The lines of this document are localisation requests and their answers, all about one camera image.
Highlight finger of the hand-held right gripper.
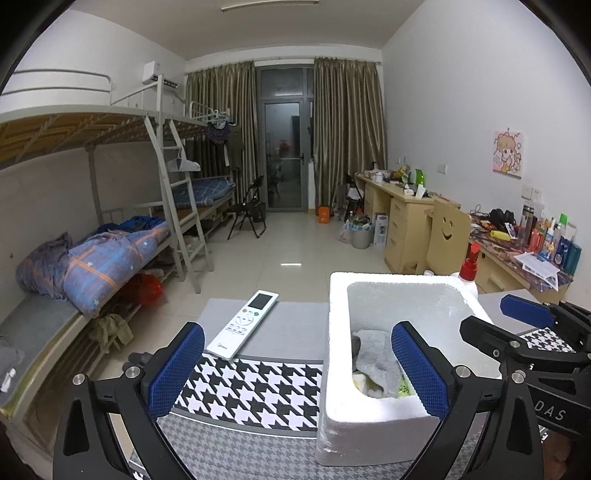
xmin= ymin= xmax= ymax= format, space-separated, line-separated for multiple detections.
xmin=459 ymin=315 xmax=591 ymax=372
xmin=500 ymin=294 xmax=591 ymax=342

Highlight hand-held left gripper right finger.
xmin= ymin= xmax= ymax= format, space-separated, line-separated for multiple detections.
xmin=390 ymin=322 xmax=546 ymax=480

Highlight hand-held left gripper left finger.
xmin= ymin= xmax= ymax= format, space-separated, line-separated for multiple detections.
xmin=52 ymin=322 xmax=207 ymax=480

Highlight grey fluffy cloth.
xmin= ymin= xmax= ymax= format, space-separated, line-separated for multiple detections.
xmin=351 ymin=329 xmax=404 ymax=398

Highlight white foam box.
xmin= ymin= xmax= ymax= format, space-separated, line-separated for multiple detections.
xmin=315 ymin=271 xmax=504 ymax=469

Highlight wooden desk with printed mat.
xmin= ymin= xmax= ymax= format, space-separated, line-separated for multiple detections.
xmin=466 ymin=215 xmax=575 ymax=296

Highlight white paper sheet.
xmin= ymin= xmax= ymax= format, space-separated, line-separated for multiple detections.
xmin=512 ymin=251 xmax=559 ymax=281

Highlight printed desk mat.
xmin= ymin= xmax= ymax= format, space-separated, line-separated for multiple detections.
xmin=468 ymin=217 xmax=573 ymax=291

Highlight white pump bottle red cap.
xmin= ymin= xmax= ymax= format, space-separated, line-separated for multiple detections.
xmin=457 ymin=244 xmax=483 ymax=301

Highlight row of toiletry bottles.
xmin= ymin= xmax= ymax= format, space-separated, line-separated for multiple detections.
xmin=517 ymin=203 xmax=583 ymax=273

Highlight olive clothes pile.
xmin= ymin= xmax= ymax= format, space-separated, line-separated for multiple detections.
xmin=90 ymin=311 xmax=134 ymax=354

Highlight houndstooth tablecloth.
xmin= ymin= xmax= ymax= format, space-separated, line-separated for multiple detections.
xmin=129 ymin=298 xmax=591 ymax=480

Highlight white remote control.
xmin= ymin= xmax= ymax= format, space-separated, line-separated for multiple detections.
xmin=205 ymin=290 xmax=281 ymax=360

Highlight red bag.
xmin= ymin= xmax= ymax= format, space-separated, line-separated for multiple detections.
xmin=122 ymin=273 xmax=164 ymax=308

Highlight wooden smiley chair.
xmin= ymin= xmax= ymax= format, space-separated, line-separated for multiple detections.
xmin=424 ymin=198 xmax=472 ymax=276

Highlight blue plaid quilt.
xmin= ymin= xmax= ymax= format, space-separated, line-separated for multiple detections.
xmin=64 ymin=225 xmax=172 ymax=317

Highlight white carton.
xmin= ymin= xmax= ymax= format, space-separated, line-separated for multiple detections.
xmin=373 ymin=212 xmax=389 ymax=251

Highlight white bucket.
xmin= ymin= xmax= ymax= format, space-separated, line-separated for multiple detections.
xmin=350 ymin=217 xmax=374 ymax=250

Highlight grey mattress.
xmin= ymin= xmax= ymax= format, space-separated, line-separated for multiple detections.
xmin=0 ymin=293 xmax=81 ymax=407

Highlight blue clothes pile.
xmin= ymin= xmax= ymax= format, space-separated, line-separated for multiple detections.
xmin=96 ymin=216 xmax=168 ymax=237

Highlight wooden desk with drawers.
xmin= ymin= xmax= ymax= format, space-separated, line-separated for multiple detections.
xmin=355 ymin=172 xmax=462 ymax=273

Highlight purple quilt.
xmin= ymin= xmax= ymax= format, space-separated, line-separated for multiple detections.
xmin=15 ymin=232 xmax=75 ymax=301

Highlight blue checked bedding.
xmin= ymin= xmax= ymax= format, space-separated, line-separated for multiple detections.
xmin=173 ymin=178 xmax=236 ymax=207

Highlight white clothes hanger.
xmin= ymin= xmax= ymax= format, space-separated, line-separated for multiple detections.
xmin=166 ymin=148 xmax=201 ymax=172

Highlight hanging dark clothes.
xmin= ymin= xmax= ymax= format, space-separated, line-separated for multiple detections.
xmin=204 ymin=121 xmax=238 ymax=167

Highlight white metal bunk bed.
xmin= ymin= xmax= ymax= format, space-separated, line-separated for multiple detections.
xmin=159 ymin=100 xmax=241 ymax=232
xmin=0 ymin=69 xmax=215 ymax=421

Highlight glass balcony door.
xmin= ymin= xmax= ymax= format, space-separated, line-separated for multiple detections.
xmin=255 ymin=65 xmax=317 ymax=213

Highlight brown curtain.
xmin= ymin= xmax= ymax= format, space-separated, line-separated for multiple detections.
xmin=185 ymin=60 xmax=258 ymax=217
xmin=314 ymin=56 xmax=387 ymax=210

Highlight white air conditioner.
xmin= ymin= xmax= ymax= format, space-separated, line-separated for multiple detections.
xmin=142 ymin=60 xmax=180 ymax=88

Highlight ceiling tube light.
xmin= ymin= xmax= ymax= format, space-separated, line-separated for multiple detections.
xmin=221 ymin=0 xmax=320 ymax=12

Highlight cartoon wall poster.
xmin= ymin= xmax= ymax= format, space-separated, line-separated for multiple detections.
xmin=492 ymin=130 xmax=527 ymax=178

